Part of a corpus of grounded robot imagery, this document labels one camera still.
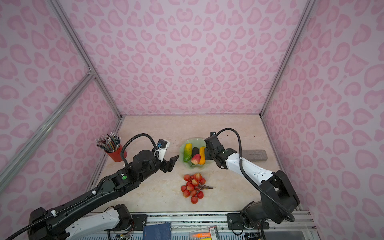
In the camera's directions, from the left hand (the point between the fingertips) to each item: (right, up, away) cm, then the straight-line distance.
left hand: (172, 150), depth 73 cm
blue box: (-6, -38, -2) cm, 38 cm away
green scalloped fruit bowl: (+10, +2, +25) cm, 27 cm away
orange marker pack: (+18, -37, -4) cm, 42 cm away
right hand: (+19, -2, +14) cm, 24 cm away
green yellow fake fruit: (+6, -4, +18) cm, 19 cm away
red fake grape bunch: (+11, -20, +7) cm, 24 cm away
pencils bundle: (-38, +3, +11) cm, 39 cm away
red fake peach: (+11, -7, +15) cm, 20 cm away
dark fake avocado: (+10, -4, +23) cm, 26 cm away
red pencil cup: (-36, -5, +15) cm, 39 cm away
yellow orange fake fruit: (+15, -8, +19) cm, 26 cm away
